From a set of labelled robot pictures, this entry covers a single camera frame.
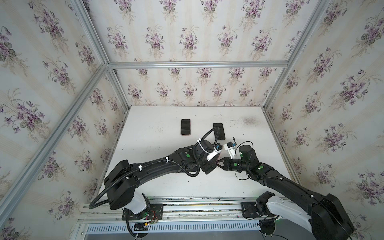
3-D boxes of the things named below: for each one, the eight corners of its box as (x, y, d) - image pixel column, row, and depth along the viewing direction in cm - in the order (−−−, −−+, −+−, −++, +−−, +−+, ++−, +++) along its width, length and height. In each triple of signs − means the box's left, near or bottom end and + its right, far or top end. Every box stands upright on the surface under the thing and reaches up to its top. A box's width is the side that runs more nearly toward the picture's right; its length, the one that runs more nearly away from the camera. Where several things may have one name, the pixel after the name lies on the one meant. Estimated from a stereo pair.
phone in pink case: (180, 135, 106) (179, 133, 104) (181, 120, 114) (180, 118, 113) (190, 135, 106) (190, 133, 104) (190, 120, 115) (190, 118, 113)
